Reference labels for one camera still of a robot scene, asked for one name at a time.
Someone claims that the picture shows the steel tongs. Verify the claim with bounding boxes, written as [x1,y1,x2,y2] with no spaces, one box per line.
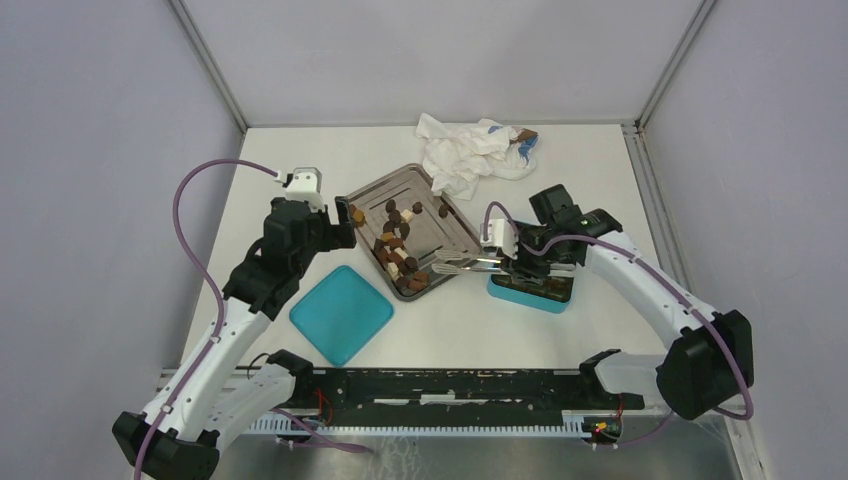
[430,248,576,276]

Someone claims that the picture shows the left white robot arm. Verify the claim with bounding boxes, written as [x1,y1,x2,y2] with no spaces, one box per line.
[112,196,356,479]

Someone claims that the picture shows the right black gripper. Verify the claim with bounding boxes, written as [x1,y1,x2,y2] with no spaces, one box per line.
[500,228,562,287]

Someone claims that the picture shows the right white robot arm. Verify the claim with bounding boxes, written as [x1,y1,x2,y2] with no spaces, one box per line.
[480,184,754,421]

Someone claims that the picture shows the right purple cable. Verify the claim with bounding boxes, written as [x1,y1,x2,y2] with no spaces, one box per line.
[483,201,755,448]

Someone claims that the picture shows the purple cable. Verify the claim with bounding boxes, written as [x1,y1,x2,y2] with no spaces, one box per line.
[483,201,755,448]
[132,159,372,480]

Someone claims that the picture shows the teal chocolate box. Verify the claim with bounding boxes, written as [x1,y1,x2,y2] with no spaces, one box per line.
[486,221,575,315]

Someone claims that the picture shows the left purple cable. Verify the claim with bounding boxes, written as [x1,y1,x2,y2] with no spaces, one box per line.
[132,159,372,480]

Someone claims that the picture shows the steel tray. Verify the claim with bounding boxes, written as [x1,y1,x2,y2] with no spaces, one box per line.
[348,164,481,302]

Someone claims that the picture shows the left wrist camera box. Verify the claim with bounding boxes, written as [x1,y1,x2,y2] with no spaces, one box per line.
[275,167,326,213]

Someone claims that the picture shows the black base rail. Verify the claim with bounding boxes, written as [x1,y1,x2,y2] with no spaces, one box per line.
[281,368,623,427]

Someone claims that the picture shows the teal box lid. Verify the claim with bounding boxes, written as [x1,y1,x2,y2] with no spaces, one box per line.
[289,265,394,367]

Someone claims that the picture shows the white crumpled cloth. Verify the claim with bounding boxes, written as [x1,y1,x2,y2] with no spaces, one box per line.
[415,113,539,200]

